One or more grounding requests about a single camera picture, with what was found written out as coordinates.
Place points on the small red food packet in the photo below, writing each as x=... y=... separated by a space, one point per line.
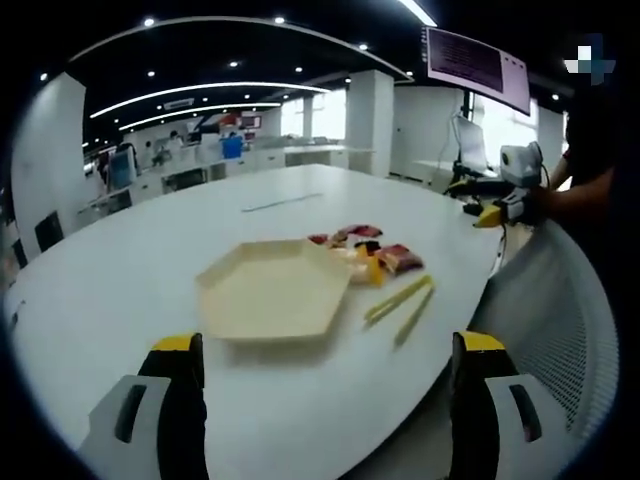
x=317 y=239

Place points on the desk monitor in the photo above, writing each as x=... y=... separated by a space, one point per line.
x=470 y=142

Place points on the white square pillar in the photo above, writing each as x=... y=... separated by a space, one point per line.
x=370 y=122

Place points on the yellow food packet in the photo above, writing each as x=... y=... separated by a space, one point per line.
x=376 y=274

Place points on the white mesh chair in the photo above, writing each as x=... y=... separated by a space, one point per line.
x=545 y=320

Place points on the yellow-green food tongs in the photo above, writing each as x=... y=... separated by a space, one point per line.
x=407 y=305

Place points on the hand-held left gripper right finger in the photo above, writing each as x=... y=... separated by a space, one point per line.
x=492 y=410

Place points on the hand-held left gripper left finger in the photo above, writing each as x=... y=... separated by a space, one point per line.
x=150 y=410

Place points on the beige hexagonal container tray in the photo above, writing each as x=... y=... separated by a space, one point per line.
x=270 y=295

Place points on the dark red food packet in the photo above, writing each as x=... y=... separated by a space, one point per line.
x=400 y=257

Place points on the blue box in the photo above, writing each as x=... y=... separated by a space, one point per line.
x=233 y=148

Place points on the hanging purple screen monitor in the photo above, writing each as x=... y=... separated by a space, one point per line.
x=475 y=62

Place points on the black office chair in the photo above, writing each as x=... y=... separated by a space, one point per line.
x=49 y=231

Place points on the yellow black monitor stand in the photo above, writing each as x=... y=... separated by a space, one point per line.
x=475 y=184

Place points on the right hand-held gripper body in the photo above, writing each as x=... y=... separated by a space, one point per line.
x=520 y=162

